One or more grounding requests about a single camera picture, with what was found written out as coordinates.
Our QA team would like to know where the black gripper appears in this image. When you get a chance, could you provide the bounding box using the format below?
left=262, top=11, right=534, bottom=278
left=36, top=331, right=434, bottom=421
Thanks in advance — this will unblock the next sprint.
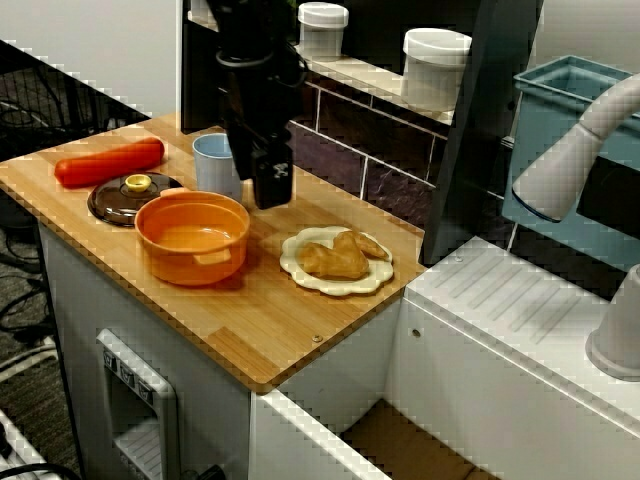
left=214, top=41, right=309, bottom=211

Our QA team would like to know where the light blue plastic cup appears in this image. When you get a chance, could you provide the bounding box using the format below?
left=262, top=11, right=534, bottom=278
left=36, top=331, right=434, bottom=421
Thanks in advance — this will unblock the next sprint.
left=192, top=133, right=246, bottom=201

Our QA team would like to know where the brown lid with yellow knob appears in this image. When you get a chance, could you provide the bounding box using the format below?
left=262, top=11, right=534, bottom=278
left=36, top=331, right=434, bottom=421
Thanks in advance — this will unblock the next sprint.
left=87, top=172, right=185, bottom=229

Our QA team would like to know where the dark tile backsplash panel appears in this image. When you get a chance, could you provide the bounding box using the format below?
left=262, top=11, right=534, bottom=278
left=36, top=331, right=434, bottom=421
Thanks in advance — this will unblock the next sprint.
left=180, top=0, right=451, bottom=231

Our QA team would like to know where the orange toy pot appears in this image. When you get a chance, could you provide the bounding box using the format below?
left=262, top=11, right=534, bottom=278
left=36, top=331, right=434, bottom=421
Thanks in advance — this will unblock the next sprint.
left=134, top=188, right=251, bottom=287

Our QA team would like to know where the brown toy chicken wing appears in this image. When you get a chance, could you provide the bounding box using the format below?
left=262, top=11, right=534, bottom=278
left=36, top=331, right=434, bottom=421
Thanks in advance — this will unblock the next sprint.
left=298, top=230, right=391, bottom=281

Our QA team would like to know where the small white lidded jar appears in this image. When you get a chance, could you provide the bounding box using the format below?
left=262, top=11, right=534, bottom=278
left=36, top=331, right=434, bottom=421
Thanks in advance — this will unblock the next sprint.
left=297, top=2, right=350, bottom=62

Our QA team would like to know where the beige tiled shelf ledge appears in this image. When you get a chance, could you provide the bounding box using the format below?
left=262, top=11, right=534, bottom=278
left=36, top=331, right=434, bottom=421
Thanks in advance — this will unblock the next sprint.
left=187, top=9, right=457, bottom=126

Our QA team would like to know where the cream flower-shaped plate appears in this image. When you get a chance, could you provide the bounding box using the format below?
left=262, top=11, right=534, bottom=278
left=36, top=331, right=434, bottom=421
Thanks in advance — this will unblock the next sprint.
left=279, top=225, right=396, bottom=297

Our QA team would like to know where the orange-red toy sausage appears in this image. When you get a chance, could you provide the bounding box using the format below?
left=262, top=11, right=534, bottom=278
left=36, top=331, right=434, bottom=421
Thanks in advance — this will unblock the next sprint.
left=53, top=137, right=166, bottom=189

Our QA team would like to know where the large white lidded jar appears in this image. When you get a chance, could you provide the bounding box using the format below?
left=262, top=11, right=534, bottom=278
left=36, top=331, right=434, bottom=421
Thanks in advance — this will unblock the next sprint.
left=401, top=27, right=473, bottom=112

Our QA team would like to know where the white toy kitchen cabinet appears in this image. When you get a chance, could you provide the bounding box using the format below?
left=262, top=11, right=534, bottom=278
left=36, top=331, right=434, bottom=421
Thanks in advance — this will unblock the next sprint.
left=37, top=219, right=404, bottom=480

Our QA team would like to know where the gray appliance door panel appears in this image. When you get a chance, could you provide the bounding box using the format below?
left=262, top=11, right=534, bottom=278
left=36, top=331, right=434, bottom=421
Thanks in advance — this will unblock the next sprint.
left=95, top=327, right=180, bottom=480

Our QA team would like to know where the white toy sink unit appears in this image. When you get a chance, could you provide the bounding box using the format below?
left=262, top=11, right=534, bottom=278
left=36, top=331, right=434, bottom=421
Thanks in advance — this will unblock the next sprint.
left=384, top=234, right=640, bottom=480

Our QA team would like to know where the gray toy faucet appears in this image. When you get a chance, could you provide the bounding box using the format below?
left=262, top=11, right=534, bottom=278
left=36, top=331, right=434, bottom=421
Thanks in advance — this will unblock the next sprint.
left=510, top=72, right=640, bottom=384

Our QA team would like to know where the teal plastic bin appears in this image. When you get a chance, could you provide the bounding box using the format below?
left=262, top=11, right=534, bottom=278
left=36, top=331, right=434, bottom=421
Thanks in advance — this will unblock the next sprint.
left=501, top=54, right=640, bottom=274

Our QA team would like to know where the dark gray upright post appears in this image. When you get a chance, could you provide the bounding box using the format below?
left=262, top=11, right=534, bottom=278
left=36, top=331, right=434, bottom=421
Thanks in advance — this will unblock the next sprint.
left=422, top=0, right=546, bottom=266

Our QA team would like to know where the white floor power cord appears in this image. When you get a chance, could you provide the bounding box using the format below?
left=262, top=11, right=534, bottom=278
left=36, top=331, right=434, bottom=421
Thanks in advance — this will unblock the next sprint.
left=0, top=335, right=62, bottom=384

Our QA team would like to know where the black cable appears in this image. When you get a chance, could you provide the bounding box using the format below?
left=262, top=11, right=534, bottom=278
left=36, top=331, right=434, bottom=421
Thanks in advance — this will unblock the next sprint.
left=0, top=462, right=84, bottom=480

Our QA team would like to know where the silver aluminium frame rail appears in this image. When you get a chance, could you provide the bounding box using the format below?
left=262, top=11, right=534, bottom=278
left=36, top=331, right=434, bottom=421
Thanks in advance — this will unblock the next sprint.
left=0, top=407, right=49, bottom=480

